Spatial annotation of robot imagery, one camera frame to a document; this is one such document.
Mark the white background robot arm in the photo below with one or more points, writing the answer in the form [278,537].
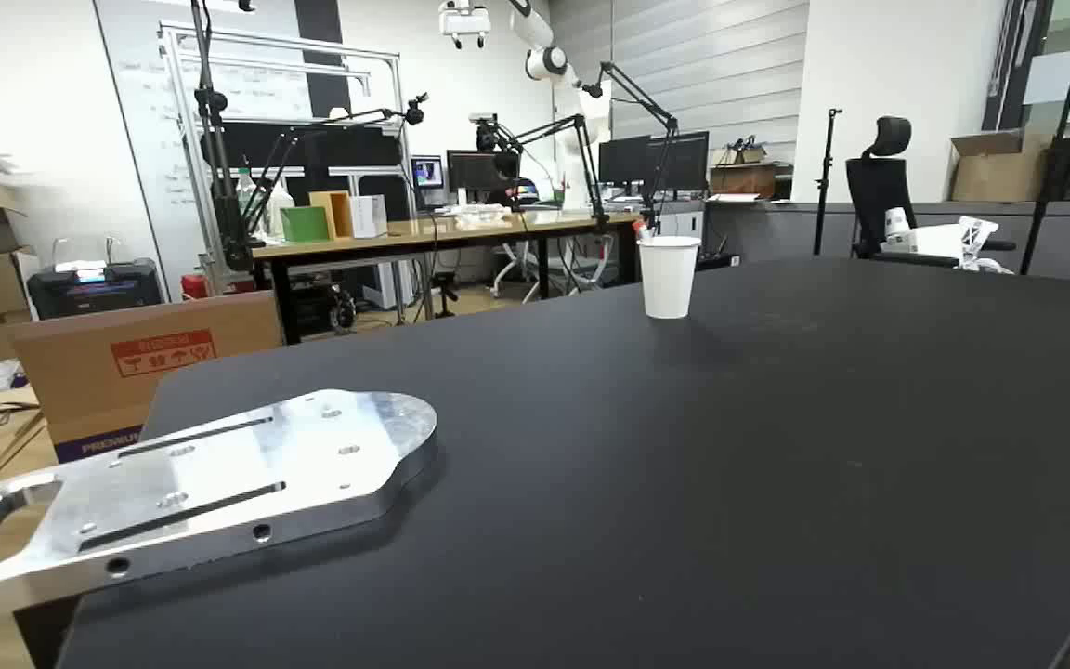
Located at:
[547,61]

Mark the white paper cup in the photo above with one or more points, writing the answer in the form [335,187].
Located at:
[670,280]

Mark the long wooden desk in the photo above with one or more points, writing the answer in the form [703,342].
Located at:
[438,233]

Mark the small black monitor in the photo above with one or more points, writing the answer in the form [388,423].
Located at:
[476,174]

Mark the small white box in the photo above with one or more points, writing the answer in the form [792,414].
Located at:
[365,216]

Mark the wide black monitor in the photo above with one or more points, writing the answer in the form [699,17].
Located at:
[658,160]

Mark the orange box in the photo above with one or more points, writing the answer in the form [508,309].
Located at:
[335,212]

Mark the green box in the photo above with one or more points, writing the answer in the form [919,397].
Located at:
[303,224]

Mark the short black pole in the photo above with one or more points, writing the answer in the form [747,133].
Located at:
[825,187]

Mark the black tripod stand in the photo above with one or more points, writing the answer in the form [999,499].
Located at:
[235,211]

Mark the black office chair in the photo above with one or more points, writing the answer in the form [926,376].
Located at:
[880,187]

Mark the whiteboard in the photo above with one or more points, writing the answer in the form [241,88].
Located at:
[164,149]

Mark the crumpled white bag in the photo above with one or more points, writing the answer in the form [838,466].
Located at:
[964,237]

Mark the cardboard box with red label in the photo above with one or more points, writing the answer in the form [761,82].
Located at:
[95,372]

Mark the black printer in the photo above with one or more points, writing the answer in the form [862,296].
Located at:
[91,288]

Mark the open cardboard box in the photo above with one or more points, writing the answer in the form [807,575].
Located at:
[994,174]

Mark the thin black leaning stand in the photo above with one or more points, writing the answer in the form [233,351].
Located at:
[1059,123]

